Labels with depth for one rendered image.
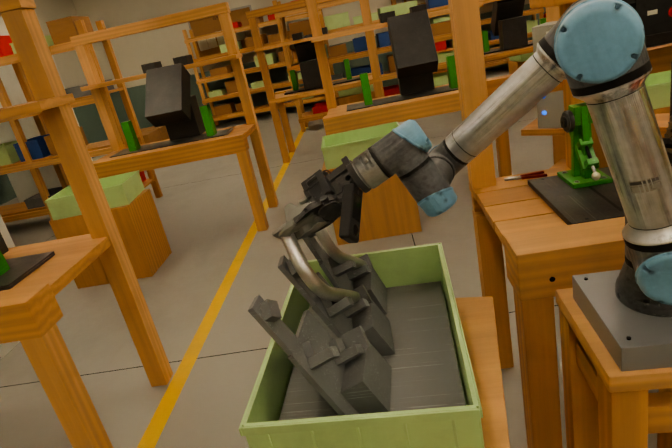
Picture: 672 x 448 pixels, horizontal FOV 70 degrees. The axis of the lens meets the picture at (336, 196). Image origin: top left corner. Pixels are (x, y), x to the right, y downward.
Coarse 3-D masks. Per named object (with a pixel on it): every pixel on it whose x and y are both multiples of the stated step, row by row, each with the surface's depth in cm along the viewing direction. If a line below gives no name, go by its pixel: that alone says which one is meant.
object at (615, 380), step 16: (560, 304) 119; (576, 304) 114; (576, 320) 109; (576, 336) 109; (592, 336) 103; (592, 352) 99; (608, 352) 98; (608, 368) 94; (608, 384) 93; (624, 384) 92; (640, 384) 92; (656, 384) 91
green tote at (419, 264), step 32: (384, 256) 136; (416, 256) 135; (448, 288) 112; (288, 320) 118; (256, 384) 94; (256, 416) 89; (352, 416) 81; (384, 416) 80; (416, 416) 79; (448, 416) 78; (480, 416) 78
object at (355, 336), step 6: (354, 330) 104; (360, 330) 103; (342, 336) 105; (348, 336) 104; (354, 336) 104; (360, 336) 103; (348, 342) 104; (354, 342) 103; (360, 342) 103; (366, 342) 102
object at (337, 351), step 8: (304, 344) 92; (312, 344) 92; (336, 344) 100; (360, 344) 100; (304, 352) 92; (312, 352) 91; (320, 352) 90; (328, 352) 89; (336, 352) 90; (344, 352) 98; (352, 352) 98; (360, 352) 98; (312, 360) 91; (320, 360) 90; (328, 360) 90; (336, 360) 99; (344, 360) 98; (312, 368) 90
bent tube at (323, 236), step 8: (304, 200) 120; (320, 232) 116; (320, 240) 117; (328, 240) 116; (328, 248) 117; (336, 248) 118; (336, 256) 118; (344, 256) 120; (352, 256) 126; (360, 264) 130
